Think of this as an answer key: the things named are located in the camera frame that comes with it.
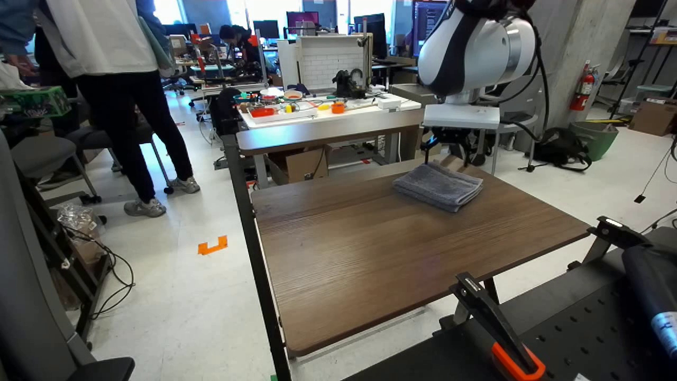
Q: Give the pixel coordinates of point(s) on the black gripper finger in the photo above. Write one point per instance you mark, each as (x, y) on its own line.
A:
(476, 149)
(429, 147)

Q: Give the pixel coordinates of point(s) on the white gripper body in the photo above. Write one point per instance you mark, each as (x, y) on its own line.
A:
(461, 116)

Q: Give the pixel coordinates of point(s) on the grey towel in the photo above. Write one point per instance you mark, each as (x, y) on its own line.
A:
(439, 187)

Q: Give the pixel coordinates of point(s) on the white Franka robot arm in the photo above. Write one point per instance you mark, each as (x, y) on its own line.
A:
(478, 48)

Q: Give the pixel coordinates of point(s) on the black bag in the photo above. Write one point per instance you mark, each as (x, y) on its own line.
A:
(560, 147)

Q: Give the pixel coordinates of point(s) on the black device on table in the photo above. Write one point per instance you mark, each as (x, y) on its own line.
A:
(347, 82)

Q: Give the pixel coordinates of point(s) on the white table with parts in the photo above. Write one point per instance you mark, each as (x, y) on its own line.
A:
(324, 107)

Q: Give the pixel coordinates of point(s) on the green bin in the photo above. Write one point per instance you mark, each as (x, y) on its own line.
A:
(597, 139)

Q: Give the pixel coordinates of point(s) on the red fire extinguisher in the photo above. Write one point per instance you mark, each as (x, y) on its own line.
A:
(581, 87)

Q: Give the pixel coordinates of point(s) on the white pegboard panel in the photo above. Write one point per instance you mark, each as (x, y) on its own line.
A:
(330, 59)

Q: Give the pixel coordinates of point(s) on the cardboard box under bench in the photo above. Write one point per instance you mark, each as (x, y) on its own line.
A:
(298, 163)

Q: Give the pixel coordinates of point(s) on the red orange plastic part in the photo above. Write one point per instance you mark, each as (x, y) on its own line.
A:
(262, 111)

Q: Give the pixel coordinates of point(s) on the computer monitor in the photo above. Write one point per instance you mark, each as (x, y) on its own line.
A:
(302, 21)

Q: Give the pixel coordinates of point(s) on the cardboard box by shelf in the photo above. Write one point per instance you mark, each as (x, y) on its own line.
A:
(652, 116)

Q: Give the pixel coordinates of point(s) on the metal storage shelf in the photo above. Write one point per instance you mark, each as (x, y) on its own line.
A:
(652, 48)

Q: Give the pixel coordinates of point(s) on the black perforated mounting board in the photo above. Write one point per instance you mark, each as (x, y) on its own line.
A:
(585, 331)

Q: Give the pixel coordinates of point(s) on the seated person in background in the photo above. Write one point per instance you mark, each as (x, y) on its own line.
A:
(239, 48)

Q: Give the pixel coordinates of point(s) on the standing person in white shirt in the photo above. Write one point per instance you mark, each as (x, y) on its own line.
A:
(105, 43)

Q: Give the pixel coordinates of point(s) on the clear plastic bag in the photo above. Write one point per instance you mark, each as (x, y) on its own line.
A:
(76, 221)

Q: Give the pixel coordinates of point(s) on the green tissue box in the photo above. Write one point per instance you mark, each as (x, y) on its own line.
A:
(33, 97)

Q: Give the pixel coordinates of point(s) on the grey office chair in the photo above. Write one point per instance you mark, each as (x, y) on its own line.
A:
(27, 282)

